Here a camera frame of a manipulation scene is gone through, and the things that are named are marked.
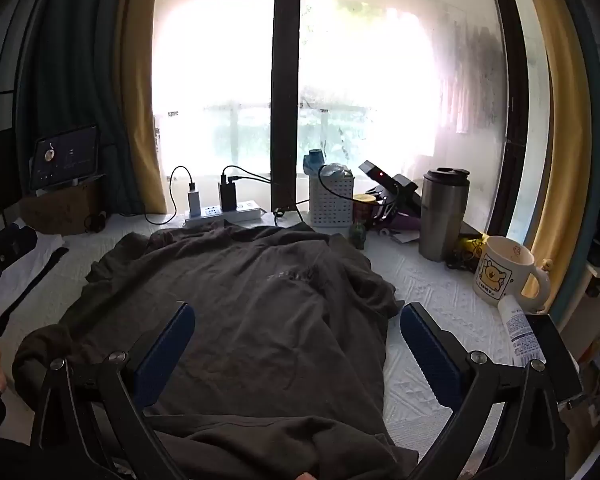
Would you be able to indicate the white bear print mug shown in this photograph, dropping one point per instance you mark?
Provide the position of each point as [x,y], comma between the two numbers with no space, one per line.
[500,270]

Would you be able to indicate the dark window post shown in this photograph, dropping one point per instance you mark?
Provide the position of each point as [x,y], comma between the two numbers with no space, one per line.
[285,85]

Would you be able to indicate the white perforated basket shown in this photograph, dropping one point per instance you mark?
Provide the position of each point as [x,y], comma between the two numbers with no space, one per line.
[330,207]

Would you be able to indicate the clear plastic bag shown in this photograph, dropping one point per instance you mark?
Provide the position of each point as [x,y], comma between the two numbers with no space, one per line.
[337,171]

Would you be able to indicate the small green figurine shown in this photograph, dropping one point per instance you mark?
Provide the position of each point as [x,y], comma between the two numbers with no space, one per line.
[358,236]

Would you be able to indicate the jar with yellow lid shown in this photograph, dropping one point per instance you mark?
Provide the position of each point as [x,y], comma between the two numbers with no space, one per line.
[364,206]

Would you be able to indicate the white shelf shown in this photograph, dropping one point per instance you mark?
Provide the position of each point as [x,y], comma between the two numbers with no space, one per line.
[597,270]

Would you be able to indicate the white power strip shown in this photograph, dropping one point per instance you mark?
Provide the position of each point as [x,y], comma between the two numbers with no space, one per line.
[245,210]

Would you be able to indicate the small yellow toy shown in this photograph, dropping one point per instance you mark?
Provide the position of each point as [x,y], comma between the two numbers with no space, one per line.
[546,265]

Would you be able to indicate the purple item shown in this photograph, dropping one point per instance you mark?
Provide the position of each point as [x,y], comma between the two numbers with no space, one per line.
[405,222]

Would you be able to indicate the black earphones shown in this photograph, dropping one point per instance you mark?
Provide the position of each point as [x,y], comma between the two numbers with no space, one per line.
[96,222]

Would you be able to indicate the steel tumbler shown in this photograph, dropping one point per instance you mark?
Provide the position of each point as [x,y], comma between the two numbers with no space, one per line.
[440,220]

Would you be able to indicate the dark grey t-shirt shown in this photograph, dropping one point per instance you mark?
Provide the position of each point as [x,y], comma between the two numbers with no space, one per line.
[260,310]

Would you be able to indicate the white cloth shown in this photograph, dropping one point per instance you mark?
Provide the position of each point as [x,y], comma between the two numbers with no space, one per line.
[42,246]

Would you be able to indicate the black charger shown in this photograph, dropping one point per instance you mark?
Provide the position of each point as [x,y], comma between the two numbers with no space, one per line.
[228,197]

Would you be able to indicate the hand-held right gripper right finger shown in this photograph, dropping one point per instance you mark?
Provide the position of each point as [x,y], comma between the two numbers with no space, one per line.
[430,355]

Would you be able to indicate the white tube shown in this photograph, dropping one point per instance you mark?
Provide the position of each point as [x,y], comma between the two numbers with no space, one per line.
[520,332]

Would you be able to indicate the dark window frame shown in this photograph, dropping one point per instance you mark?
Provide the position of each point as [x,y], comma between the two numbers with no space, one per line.
[512,110]

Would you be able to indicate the brown cardboard box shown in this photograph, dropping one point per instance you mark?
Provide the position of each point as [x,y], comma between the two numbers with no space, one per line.
[60,210]

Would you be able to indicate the yellow packet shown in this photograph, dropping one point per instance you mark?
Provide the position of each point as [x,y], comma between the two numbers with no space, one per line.
[467,247]

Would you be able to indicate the white charger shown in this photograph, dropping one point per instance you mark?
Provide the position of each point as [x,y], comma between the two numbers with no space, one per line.
[194,205]

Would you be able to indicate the black device with red light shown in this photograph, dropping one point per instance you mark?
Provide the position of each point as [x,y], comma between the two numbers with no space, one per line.
[395,182]

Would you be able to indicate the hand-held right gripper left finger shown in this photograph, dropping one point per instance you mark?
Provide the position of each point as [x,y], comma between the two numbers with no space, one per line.
[165,355]

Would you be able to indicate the yellow curtain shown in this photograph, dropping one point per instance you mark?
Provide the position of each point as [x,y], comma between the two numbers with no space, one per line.
[140,110]
[562,110]

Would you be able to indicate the black tablet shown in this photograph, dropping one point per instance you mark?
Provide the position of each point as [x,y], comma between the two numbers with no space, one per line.
[67,157]

